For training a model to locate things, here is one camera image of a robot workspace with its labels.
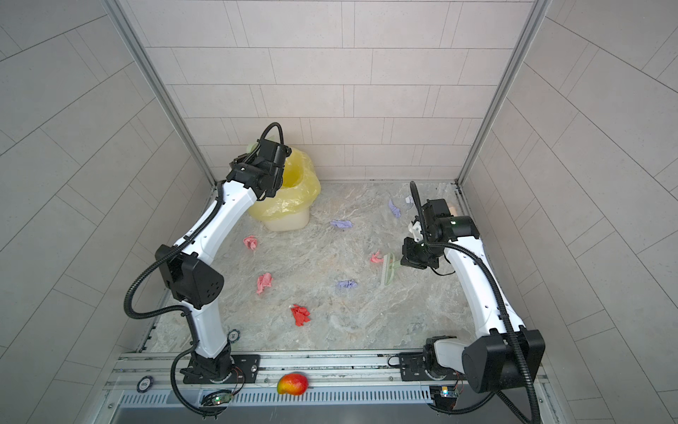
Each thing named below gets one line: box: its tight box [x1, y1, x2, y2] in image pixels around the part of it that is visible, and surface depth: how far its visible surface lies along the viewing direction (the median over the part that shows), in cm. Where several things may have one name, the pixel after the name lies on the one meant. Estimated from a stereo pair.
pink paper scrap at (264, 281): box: [256, 272, 274, 295], surface depth 88 cm
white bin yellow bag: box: [247, 146, 322, 233], surface depth 86 cm
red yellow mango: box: [277, 372, 309, 396], surface depth 68 cm
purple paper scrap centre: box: [337, 279, 358, 288], surface depth 88 cm
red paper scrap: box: [290, 303, 311, 327], surface depth 81 cm
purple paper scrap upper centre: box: [330, 219, 354, 228], surface depth 104 cm
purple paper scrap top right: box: [388, 199, 402, 219], surface depth 108 cm
